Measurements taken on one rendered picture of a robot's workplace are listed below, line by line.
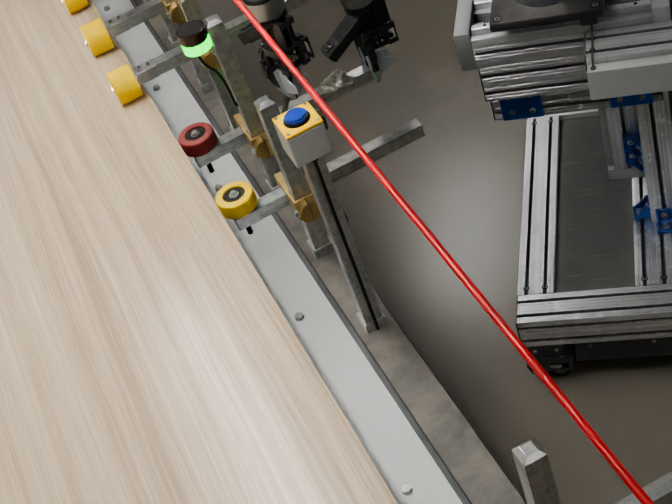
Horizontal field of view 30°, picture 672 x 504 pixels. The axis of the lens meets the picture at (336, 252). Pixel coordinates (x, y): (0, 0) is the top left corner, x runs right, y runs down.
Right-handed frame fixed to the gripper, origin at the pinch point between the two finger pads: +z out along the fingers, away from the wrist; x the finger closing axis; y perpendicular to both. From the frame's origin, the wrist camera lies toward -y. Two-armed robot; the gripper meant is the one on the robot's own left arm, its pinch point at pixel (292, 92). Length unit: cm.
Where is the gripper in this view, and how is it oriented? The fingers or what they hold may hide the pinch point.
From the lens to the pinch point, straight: 257.3
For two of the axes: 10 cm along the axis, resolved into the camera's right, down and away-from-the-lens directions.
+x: 6.9, -6.2, 3.7
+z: 2.7, 7.0, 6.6
